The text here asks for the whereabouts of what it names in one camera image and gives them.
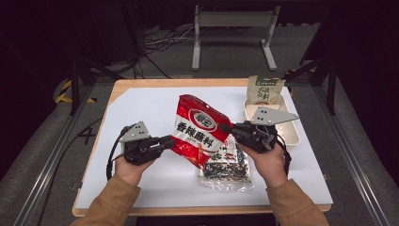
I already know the person's right hand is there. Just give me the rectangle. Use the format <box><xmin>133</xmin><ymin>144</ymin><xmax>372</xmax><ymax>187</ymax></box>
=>
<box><xmin>240</xmin><ymin>142</ymin><xmax>290</xmax><ymax>188</ymax></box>

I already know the black tripod stand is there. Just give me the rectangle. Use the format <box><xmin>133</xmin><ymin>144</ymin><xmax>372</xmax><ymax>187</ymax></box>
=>
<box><xmin>67</xmin><ymin>56</ymin><xmax>124</xmax><ymax>116</ymax></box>
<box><xmin>281</xmin><ymin>54</ymin><xmax>339</xmax><ymax>116</ymax></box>

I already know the right hand-held gripper cable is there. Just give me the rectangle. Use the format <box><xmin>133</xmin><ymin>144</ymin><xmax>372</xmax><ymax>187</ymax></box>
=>
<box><xmin>276</xmin><ymin>133</ymin><xmax>293</xmax><ymax>177</ymax></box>

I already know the person's left hand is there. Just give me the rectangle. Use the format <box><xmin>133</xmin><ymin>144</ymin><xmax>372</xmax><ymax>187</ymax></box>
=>
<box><xmin>114</xmin><ymin>153</ymin><xmax>158</xmax><ymax>186</ymax></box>

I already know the black floor cable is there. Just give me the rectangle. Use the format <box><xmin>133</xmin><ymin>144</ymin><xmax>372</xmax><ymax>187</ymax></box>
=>
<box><xmin>37</xmin><ymin>117</ymin><xmax>104</xmax><ymax>226</ymax></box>

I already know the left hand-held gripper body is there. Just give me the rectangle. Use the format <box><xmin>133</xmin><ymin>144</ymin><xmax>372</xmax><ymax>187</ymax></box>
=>
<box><xmin>119</xmin><ymin>121</ymin><xmax>165</xmax><ymax>167</ymax></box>

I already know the beige and green snack packet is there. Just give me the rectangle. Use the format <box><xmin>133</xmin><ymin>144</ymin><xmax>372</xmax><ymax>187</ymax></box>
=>
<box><xmin>245</xmin><ymin>74</ymin><xmax>287</xmax><ymax>106</ymax></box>

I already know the red seasoning packet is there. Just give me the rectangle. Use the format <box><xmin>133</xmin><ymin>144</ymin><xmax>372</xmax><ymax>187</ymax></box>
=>
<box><xmin>170</xmin><ymin>93</ymin><xmax>235</xmax><ymax>170</ymax></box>

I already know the aluminium floor rail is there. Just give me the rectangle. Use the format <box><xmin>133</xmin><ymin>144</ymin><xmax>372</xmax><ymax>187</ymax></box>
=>
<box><xmin>12</xmin><ymin>85</ymin><xmax>95</xmax><ymax>226</ymax></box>
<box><xmin>313</xmin><ymin>86</ymin><xmax>392</xmax><ymax>226</ymax></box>

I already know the yellow and black floor tape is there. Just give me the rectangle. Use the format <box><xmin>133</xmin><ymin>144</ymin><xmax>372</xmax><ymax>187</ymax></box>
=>
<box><xmin>55</xmin><ymin>79</ymin><xmax>97</xmax><ymax>105</ymax></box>

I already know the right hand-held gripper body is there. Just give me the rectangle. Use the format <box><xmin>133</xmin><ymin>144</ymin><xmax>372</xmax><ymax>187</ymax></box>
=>
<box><xmin>233</xmin><ymin>106</ymin><xmax>300</xmax><ymax>154</ymax></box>

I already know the left hand-held gripper cable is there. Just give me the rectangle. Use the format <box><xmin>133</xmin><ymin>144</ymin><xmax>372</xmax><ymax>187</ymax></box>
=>
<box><xmin>105</xmin><ymin>125</ymin><xmax>132</xmax><ymax>182</ymax></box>

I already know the white table mat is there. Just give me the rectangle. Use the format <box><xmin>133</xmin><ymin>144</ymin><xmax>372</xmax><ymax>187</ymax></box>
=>
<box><xmin>74</xmin><ymin>86</ymin><xmax>334</xmax><ymax>210</ymax></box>

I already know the white divided storage box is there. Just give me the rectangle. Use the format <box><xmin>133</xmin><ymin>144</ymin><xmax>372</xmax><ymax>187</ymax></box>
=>
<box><xmin>243</xmin><ymin>92</ymin><xmax>301</xmax><ymax>152</ymax></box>

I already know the clear dried vegetable packet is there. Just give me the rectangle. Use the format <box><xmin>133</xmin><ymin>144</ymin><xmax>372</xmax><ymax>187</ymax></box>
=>
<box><xmin>197</xmin><ymin>135</ymin><xmax>256</xmax><ymax>193</ymax></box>

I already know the grey metal stand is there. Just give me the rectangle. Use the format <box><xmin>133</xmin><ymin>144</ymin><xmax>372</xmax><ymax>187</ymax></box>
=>
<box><xmin>191</xmin><ymin>4</ymin><xmax>281</xmax><ymax>72</ymax></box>

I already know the hand-held gripper cable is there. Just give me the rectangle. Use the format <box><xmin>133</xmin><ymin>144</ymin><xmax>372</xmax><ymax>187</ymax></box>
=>
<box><xmin>105</xmin><ymin>125</ymin><xmax>132</xmax><ymax>182</ymax></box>
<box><xmin>276</xmin><ymin>133</ymin><xmax>293</xmax><ymax>177</ymax></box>

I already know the bundle of floor cables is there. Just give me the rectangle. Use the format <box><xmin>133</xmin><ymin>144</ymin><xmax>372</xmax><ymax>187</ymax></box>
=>
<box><xmin>142</xmin><ymin>25</ymin><xmax>196</xmax><ymax>54</ymax></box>

